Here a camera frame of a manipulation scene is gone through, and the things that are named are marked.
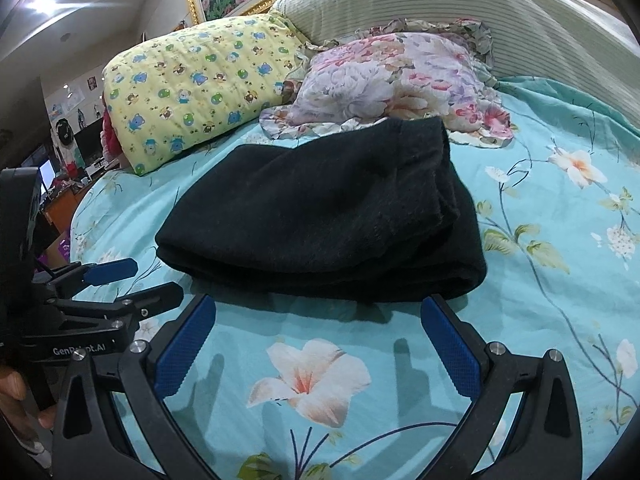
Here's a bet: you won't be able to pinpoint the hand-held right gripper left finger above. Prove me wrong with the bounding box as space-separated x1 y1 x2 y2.
50 294 221 480

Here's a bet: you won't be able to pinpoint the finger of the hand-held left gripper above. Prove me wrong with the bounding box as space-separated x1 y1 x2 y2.
52 282 185 320
52 258 139 295

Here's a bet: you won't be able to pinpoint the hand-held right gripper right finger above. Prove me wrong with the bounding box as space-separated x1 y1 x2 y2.
421 294 583 480

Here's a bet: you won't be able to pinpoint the black pants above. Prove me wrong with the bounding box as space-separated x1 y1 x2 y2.
155 116 488 306

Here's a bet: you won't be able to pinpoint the person's left hand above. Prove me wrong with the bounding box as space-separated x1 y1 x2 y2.
0 364 57 467

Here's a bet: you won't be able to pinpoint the wooden desk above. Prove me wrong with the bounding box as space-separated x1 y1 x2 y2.
42 187 93 237

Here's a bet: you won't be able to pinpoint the computer monitor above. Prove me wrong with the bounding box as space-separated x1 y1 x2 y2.
37 159 57 194

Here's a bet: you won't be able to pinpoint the teal floral bedsheet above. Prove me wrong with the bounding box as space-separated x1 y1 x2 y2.
70 75 640 480

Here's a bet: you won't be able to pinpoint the black television screen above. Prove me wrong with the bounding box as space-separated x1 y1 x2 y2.
75 122 104 161

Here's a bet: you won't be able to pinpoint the red cloth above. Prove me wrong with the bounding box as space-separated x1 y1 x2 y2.
100 109 124 157

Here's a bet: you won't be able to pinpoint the yellow cartoon print pillow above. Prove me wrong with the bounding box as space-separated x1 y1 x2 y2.
102 14 306 177

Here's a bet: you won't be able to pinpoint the pink floral ruffled pillow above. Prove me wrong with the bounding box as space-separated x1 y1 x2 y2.
259 17 516 150

